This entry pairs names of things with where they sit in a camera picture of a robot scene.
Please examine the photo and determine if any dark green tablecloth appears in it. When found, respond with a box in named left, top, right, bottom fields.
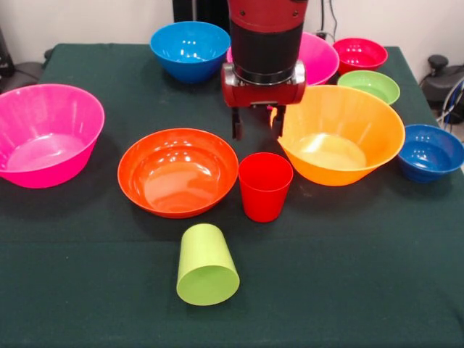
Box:
left=0, top=42, right=464, bottom=348

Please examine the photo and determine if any red cup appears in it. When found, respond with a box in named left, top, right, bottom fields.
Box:
left=238, top=152, right=294, bottom=223

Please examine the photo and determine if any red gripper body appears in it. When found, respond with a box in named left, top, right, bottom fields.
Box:
left=220, top=60, right=307, bottom=109

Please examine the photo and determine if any tangle of cables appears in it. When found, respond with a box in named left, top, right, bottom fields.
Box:
left=434, top=78, right=464, bottom=126

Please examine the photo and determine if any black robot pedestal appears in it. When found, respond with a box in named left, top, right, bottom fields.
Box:
left=173, top=0, right=230, bottom=25

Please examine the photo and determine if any large pink bowl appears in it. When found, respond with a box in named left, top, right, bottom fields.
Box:
left=0, top=83, right=106, bottom=189
left=226, top=31, right=341, bottom=87

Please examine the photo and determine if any orange-red bowl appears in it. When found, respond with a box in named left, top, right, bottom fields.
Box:
left=117, top=127, right=239, bottom=220

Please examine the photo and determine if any black cable with plug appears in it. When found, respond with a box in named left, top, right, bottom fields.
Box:
left=315, top=0, right=339, bottom=41

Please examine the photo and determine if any light blue bowl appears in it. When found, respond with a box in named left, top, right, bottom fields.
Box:
left=149, top=20, right=232, bottom=85

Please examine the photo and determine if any small crimson bowl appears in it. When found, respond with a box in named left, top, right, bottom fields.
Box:
left=332, top=37, right=389, bottom=75

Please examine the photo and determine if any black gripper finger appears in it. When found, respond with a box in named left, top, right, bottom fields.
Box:
left=231, top=107, right=244, bottom=141
left=271, top=104, right=286, bottom=138

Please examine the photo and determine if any small dark blue bowl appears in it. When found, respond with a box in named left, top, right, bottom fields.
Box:
left=397, top=123, right=464, bottom=183

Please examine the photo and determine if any green cup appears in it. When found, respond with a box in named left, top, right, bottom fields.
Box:
left=175, top=223, right=241, bottom=307

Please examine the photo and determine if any small green bowl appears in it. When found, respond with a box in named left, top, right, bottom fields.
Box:
left=336, top=70, right=401, bottom=106

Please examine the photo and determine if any large orange bowl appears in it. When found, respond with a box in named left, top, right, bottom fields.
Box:
left=277, top=84, right=406, bottom=187

